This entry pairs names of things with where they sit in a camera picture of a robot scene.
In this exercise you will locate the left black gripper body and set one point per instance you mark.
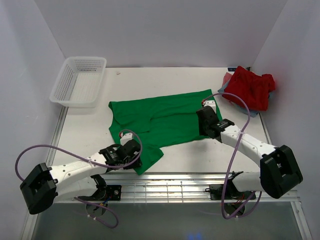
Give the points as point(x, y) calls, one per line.
point(137, 163)

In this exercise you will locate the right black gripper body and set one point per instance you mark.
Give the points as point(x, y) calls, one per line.
point(201, 129)

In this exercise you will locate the green t shirt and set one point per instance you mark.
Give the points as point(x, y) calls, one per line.
point(159, 122)

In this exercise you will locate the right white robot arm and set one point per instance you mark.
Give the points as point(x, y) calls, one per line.
point(278, 172)

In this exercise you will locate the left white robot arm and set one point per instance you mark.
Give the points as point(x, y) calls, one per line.
point(46, 185)

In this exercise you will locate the pink folded cloth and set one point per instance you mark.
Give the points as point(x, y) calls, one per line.
point(226, 78)

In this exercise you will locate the red t shirt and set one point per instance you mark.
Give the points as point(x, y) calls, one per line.
point(245, 87)

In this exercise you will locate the white plastic basket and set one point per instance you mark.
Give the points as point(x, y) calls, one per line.
point(79, 81)

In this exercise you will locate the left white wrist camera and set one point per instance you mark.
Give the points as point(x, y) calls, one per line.
point(125, 137)

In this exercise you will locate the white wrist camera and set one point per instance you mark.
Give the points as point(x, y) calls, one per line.
point(210, 103)
point(125, 137)

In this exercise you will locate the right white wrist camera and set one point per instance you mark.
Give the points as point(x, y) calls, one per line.
point(210, 103)

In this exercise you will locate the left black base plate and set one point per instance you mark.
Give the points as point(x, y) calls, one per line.
point(111, 192)

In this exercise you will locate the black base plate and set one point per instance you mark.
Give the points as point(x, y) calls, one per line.
point(111, 192)
point(220, 192)

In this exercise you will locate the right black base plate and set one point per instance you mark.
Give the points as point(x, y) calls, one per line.
point(220, 192)

